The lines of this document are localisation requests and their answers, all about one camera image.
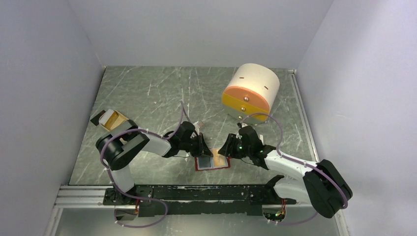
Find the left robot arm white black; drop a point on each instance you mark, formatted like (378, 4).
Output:
(121, 145)

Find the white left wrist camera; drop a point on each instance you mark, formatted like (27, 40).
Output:
(198, 124)

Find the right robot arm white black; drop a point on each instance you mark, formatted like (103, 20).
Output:
(316, 183)

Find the cream cylindrical drawer box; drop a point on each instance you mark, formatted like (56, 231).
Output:
(251, 93)

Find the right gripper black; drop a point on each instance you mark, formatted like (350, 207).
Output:
(227, 149)

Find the aluminium frame rail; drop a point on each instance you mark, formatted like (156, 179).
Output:
(92, 196)

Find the black card beside tray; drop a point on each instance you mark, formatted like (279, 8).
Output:
(95, 120)

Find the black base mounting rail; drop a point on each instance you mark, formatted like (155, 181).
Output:
(155, 200)

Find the gold VIP credit card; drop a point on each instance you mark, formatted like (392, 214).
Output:
(218, 160)

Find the gold metal card tray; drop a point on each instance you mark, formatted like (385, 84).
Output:
(114, 120)

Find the black VIP credit card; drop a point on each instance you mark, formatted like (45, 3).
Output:
(204, 162)

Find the stack of credit cards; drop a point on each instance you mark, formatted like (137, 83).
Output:
(110, 119)

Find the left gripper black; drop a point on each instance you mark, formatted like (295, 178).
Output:
(201, 143)

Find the red leather card holder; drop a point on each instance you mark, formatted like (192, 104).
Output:
(196, 166)

